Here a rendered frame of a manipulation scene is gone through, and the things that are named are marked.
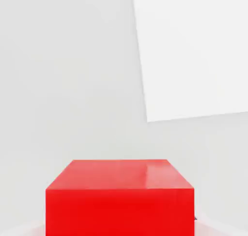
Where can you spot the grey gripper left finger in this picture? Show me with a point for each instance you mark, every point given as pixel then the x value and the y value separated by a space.
pixel 39 231

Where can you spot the small red cube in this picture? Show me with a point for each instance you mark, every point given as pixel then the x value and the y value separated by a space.
pixel 120 210

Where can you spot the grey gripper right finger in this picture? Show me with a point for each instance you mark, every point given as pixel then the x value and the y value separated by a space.
pixel 200 230

